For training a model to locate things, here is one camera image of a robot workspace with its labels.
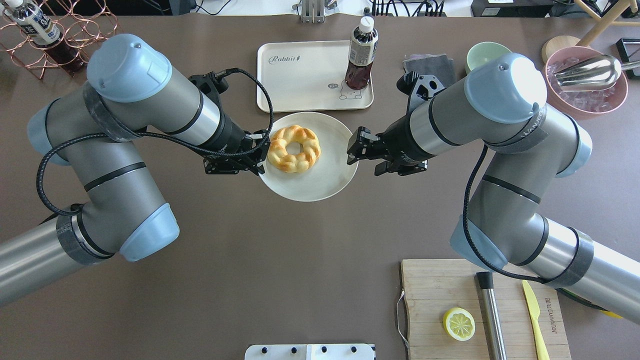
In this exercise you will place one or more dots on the pink bowl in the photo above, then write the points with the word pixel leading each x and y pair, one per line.
pixel 581 105

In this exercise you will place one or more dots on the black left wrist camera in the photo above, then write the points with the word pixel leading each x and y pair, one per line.
pixel 211 85

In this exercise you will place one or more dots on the lemon half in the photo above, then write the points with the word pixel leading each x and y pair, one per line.
pixel 459 324

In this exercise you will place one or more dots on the cream serving tray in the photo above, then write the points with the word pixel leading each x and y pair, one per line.
pixel 307 76

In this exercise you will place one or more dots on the dark tea bottle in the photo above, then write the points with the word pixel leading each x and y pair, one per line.
pixel 362 49

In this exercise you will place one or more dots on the bottle in rack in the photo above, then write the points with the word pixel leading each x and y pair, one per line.
pixel 44 34

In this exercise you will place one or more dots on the yellow lemon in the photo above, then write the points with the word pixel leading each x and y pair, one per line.
pixel 611 314

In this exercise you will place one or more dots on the steel muddler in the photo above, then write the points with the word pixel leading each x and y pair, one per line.
pixel 490 314

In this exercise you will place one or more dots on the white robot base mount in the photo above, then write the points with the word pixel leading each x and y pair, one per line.
pixel 316 351

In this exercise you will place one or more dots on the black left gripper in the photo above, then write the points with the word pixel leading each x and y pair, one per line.
pixel 231 135

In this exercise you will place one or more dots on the wooden mug tree stand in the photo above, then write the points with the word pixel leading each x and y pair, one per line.
pixel 601 23

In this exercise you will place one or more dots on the green bowl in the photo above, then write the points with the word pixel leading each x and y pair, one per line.
pixel 483 52

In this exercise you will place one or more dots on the braided donut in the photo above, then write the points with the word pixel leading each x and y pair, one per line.
pixel 294 149

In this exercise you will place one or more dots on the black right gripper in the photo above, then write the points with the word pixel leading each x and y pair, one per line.
pixel 398 141

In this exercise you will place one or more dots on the metal scoop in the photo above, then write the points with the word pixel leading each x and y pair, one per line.
pixel 598 73

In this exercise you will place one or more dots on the yellow plastic knife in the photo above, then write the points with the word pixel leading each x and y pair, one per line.
pixel 534 312

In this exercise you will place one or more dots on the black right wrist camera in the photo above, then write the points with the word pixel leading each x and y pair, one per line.
pixel 419 88

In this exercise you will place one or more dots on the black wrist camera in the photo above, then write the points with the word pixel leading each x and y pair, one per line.
pixel 211 85
pixel 419 88

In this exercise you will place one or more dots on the copper wire bottle rack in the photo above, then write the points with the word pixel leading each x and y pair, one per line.
pixel 82 25

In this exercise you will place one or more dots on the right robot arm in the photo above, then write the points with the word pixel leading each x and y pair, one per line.
pixel 503 103

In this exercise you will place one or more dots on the aluminium frame post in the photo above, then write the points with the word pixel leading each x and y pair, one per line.
pixel 312 11

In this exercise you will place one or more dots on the wooden cutting board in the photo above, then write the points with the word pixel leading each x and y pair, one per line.
pixel 433 286

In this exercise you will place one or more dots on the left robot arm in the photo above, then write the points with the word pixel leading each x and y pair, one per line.
pixel 102 196

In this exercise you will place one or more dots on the grey folded cloth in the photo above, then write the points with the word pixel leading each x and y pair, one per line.
pixel 440 65

